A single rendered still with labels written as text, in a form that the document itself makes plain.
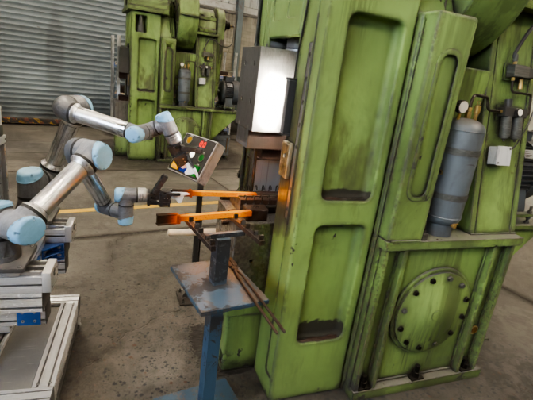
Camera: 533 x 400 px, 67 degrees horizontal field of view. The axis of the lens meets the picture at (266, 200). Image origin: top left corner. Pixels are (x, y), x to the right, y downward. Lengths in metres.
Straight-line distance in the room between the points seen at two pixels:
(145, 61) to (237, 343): 5.37
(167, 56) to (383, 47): 5.26
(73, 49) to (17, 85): 1.33
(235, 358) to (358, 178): 1.24
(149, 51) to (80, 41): 3.17
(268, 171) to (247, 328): 0.92
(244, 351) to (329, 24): 1.76
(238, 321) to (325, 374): 0.56
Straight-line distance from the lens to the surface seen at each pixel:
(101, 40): 10.01
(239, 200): 2.18
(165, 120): 2.02
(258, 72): 2.01
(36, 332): 2.54
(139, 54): 7.00
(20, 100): 9.95
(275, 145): 2.14
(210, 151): 2.57
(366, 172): 2.01
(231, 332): 2.37
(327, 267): 2.10
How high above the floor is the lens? 1.65
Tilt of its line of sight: 17 degrees down
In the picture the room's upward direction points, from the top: 7 degrees clockwise
